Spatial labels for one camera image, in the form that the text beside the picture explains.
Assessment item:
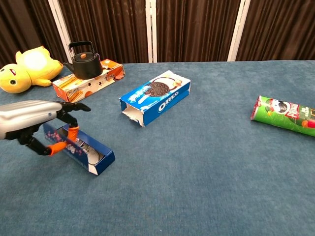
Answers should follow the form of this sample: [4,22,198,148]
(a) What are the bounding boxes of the dark brown curtain panel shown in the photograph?
[236,0,315,62]
[58,0,150,64]
[0,0,67,68]
[156,0,242,63]

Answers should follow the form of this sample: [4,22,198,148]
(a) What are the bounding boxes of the yellow plush duck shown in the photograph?
[0,46,64,94]

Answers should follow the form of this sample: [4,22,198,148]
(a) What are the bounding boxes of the blue table cloth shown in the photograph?
[0,60,315,236]

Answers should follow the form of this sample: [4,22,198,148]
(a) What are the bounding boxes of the white partition post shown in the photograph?
[226,0,251,62]
[48,0,72,63]
[145,0,158,63]

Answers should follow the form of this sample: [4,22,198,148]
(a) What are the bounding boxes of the green Pringles can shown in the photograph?
[250,95,315,137]

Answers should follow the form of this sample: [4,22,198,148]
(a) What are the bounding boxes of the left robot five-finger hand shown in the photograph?
[0,100,92,157]

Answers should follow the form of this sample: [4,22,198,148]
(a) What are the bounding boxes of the blue folding glasses case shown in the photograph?
[43,122,116,176]

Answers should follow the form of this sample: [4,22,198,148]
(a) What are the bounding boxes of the orange biscuit box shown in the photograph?
[52,58,126,106]

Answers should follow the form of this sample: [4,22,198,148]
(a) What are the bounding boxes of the wire-frame eyeglasses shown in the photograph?
[59,129,106,166]

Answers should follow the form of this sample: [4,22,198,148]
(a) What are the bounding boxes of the blue Oreo cookie box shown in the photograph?
[119,70,191,127]

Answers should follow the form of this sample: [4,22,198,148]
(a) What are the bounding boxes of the black kettle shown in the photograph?
[63,40,103,80]

